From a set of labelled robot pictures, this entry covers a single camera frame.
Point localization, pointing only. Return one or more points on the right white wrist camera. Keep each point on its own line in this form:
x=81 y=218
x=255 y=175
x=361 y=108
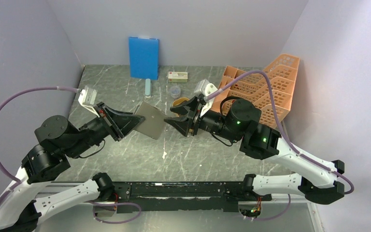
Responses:
x=205 y=88

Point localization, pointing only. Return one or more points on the small white red box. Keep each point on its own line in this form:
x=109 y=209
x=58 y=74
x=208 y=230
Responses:
x=177 y=77

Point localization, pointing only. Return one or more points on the beige card holder wallet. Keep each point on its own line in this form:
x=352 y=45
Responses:
x=153 y=123

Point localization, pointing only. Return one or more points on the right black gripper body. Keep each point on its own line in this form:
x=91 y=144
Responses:
x=214 y=123

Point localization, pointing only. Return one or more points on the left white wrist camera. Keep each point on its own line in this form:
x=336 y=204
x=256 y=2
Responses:
x=87 y=99

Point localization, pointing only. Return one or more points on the small clear round container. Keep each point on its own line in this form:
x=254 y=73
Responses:
x=175 y=92

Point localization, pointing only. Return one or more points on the light blue eraser bar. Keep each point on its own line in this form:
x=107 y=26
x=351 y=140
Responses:
x=148 y=88

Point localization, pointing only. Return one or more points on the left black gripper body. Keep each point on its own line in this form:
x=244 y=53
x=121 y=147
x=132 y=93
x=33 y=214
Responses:
x=92 y=133

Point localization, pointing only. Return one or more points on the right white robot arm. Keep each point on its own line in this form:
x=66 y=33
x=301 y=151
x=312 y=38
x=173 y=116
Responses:
x=314 y=179

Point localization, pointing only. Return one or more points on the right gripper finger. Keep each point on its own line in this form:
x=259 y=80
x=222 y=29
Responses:
x=182 y=124
x=190 y=109

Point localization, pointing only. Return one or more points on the yellow oval tray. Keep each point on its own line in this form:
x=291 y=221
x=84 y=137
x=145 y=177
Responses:
x=180 y=101

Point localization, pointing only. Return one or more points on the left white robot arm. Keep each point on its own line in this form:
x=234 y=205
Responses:
x=20 y=211

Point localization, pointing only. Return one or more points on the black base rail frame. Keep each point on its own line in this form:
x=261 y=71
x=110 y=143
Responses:
x=173 y=196

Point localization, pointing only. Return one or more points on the orange plastic file organizer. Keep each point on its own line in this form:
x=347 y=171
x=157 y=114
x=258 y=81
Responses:
x=282 y=73

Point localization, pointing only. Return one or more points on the blue board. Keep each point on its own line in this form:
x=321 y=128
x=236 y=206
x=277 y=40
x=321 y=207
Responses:
x=143 y=57

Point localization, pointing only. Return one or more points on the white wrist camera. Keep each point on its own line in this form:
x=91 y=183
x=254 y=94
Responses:
x=205 y=88
x=87 y=99

